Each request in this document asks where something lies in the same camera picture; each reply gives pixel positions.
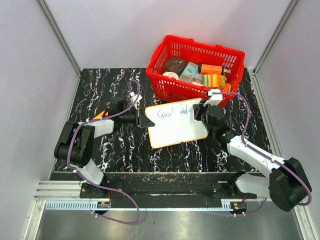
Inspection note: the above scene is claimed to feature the orange green sponge pack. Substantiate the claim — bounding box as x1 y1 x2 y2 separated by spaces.
93 108 109 120

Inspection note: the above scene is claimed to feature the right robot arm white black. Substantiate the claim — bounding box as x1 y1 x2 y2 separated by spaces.
193 102 312 212

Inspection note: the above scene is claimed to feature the pink white round item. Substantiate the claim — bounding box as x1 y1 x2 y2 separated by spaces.
162 71 179 80

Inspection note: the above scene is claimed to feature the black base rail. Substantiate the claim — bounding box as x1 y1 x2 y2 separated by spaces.
79 172 257 209

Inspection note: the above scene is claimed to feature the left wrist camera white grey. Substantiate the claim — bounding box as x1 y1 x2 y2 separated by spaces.
129 91 142 110

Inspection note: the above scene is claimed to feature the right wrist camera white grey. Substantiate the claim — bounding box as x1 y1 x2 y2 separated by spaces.
203 88 223 107

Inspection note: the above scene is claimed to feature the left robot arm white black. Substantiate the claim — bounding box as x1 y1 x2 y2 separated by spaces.
54 95 155 198

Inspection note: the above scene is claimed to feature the red plastic shopping basket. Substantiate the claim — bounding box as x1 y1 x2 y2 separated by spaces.
146 35 246 102

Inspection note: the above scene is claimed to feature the brown round chocolate item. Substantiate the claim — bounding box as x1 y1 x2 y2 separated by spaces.
164 57 186 75

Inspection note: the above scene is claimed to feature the white board yellow frame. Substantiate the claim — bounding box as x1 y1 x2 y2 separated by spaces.
145 98 208 149

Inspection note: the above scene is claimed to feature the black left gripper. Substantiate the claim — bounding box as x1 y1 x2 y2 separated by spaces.
119 106 155 129

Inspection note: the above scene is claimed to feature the wrist camera white grey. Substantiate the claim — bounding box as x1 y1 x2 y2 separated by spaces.
203 88 223 107
129 91 142 110

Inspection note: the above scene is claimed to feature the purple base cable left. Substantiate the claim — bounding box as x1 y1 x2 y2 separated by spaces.
91 186 141 225

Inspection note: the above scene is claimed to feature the striped sponge pack in basket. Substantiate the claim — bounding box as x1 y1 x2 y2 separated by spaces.
203 73 227 88

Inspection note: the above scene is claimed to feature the teal white small box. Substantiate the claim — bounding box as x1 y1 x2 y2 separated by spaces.
178 61 199 83

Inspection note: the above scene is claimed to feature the orange bottle blue cap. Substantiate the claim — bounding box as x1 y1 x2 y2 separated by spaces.
198 64 223 75

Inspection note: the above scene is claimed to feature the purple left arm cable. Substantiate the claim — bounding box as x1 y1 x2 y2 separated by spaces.
66 79 141 188

